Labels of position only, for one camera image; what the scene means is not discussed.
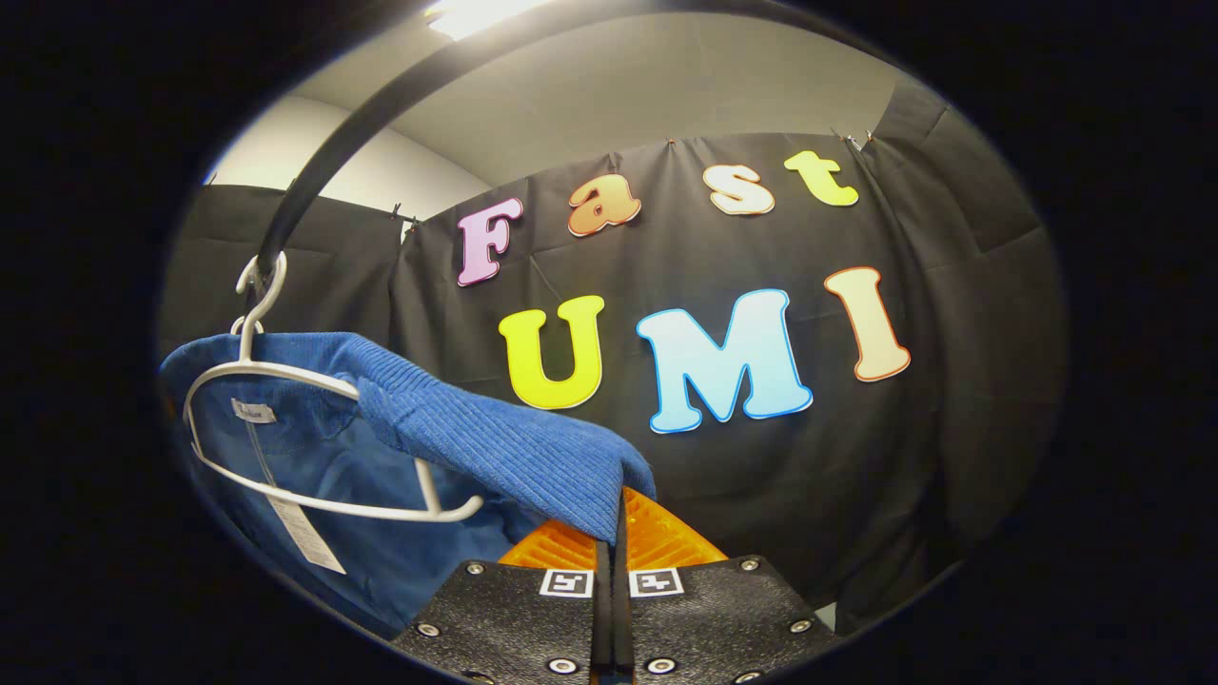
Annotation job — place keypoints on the white plastic hanger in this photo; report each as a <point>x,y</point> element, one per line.
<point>295,373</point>

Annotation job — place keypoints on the black backdrop cloth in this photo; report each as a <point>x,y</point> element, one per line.
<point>761,495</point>

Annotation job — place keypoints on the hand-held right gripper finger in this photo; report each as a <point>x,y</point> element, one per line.
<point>621,618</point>
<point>601,618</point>

